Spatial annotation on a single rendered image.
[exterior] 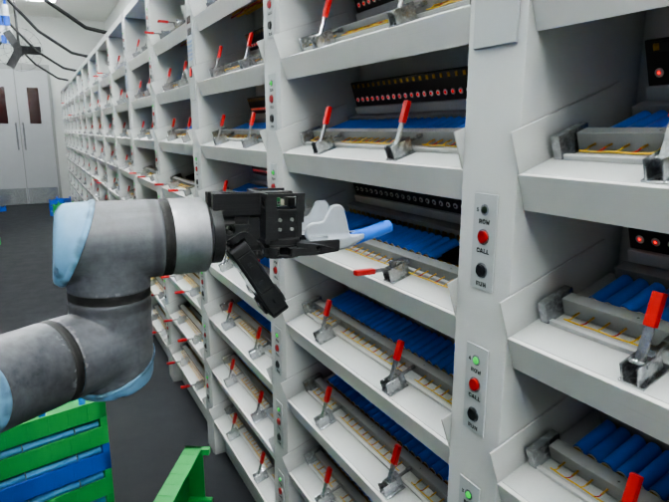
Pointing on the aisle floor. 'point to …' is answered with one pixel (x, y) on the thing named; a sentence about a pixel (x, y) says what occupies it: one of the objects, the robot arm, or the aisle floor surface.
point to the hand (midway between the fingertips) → (350, 240)
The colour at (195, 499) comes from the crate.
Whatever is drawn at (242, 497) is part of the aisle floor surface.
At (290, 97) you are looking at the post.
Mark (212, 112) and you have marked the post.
